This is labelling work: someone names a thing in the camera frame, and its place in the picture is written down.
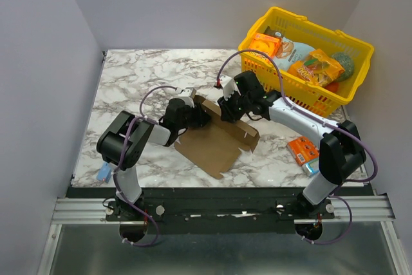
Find orange round item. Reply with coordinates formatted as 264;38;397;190
324;81;339;93

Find blue small tag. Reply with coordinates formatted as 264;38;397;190
96;162;113;183

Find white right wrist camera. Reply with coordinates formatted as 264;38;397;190
217;75;239;101

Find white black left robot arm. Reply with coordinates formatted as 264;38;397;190
97;96;211;220

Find orange small box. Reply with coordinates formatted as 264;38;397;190
287;137;319;166

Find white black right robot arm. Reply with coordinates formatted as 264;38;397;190
216;71;366;218

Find light blue snack bag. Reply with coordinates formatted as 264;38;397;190
273;37;315;71

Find blue white small box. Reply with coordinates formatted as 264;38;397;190
303;158;319;177

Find orange snack box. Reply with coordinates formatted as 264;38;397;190
248;33;282;58

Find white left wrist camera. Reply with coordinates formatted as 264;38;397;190
177;88;196;108

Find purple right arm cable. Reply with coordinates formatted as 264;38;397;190
216;49;379;245

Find orange candy bag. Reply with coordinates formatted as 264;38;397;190
288;49;344;87

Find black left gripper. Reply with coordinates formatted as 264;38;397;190
176;102;212;131

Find green steel scouring pad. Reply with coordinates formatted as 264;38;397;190
331;52;355;82

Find brown cardboard box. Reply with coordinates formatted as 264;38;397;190
174;95;260;179

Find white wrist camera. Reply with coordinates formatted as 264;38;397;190
177;88;196;108
217;75;239;101

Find yellow plastic basket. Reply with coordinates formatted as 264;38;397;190
238;7;374;117

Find aluminium rail frame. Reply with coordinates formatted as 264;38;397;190
37;195;408;274

